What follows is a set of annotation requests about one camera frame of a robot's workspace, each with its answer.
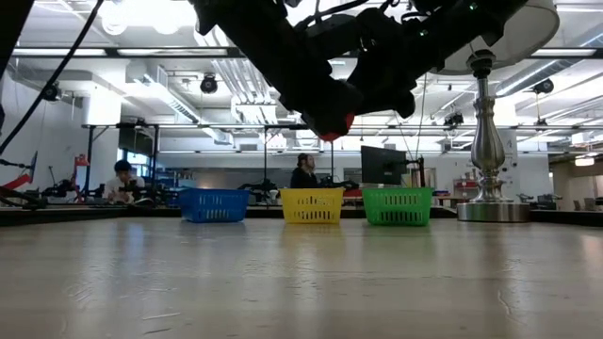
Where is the yellow plastic basket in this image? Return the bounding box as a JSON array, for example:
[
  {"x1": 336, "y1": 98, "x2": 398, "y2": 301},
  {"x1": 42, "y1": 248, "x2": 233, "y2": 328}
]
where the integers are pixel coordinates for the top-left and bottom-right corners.
[{"x1": 278, "y1": 187, "x2": 346, "y2": 225}]

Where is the red stand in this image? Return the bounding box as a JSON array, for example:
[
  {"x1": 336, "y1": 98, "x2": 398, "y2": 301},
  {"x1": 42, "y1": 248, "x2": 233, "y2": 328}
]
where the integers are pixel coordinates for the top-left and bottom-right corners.
[{"x1": 70, "y1": 153, "x2": 91, "y2": 199}]

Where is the black ceiling spotlight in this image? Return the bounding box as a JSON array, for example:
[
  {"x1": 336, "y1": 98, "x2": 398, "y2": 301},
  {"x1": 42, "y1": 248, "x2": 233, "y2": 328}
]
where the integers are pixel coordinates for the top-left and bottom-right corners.
[
  {"x1": 40, "y1": 81, "x2": 62, "y2": 103},
  {"x1": 199, "y1": 73, "x2": 220, "y2": 95},
  {"x1": 533, "y1": 77, "x2": 556, "y2": 96}
]

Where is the black computer monitor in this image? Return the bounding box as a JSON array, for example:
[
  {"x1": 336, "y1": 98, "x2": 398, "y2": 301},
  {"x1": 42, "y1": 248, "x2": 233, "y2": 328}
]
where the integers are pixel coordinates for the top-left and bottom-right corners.
[{"x1": 360, "y1": 144, "x2": 426, "y2": 188}]

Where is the green plastic basket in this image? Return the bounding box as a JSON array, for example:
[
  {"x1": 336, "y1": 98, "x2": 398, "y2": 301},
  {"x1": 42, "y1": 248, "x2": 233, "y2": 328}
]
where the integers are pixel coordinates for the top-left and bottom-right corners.
[{"x1": 361, "y1": 186, "x2": 434, "y2": 227}]

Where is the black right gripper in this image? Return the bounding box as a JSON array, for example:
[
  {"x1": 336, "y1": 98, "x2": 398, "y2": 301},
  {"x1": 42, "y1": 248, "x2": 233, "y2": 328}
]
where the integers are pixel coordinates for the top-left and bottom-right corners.
[{"x1": 350, "y1": 8, "x2": 453, "y2": 119}]

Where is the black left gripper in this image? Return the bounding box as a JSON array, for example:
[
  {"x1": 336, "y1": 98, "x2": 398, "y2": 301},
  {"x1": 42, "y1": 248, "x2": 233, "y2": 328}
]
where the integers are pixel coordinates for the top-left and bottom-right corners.
[{"x1": 263, "y1": 27, "x2": 365, "y2": 137}]

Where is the black overhead frame bar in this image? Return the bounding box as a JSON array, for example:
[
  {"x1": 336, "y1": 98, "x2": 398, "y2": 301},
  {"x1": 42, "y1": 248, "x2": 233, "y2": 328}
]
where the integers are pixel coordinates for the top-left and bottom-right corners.
[{"x1": 11, "y1": 46, "x2": 603, "y2": 59}]

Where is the blue plastic basket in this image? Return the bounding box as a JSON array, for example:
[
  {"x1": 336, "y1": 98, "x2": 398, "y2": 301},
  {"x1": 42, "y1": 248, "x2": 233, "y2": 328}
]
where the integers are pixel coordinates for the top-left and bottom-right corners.
[{"x1": 178, "y1": 187, "x2": 251, "y2": 224}]

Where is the silver lamp with white shade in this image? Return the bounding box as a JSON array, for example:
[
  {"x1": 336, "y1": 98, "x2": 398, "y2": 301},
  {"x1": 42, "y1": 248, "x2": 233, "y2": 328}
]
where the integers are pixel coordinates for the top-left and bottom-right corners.
[{"x1": 431, "y1": 0, "x2": 562, "y2": 223}]

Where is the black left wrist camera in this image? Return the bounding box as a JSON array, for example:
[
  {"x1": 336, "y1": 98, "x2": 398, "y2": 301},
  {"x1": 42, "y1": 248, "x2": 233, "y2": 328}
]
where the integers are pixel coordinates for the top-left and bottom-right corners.
[{"x1": 305, "y1": 12, "x2": 365, "y2": 60}]

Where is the seated person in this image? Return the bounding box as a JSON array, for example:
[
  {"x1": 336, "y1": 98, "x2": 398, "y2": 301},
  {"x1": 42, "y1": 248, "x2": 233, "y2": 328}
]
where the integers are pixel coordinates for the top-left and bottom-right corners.
[{"x1": 102, "y1": 159, "x2": 146, "y2": 204}]

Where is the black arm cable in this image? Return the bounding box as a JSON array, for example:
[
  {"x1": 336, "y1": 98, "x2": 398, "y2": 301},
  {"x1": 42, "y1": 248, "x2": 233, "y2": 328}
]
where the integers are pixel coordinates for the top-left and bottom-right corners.
[{"x1": 0, "y1": 0, "x2": 105, "y2": 155}]

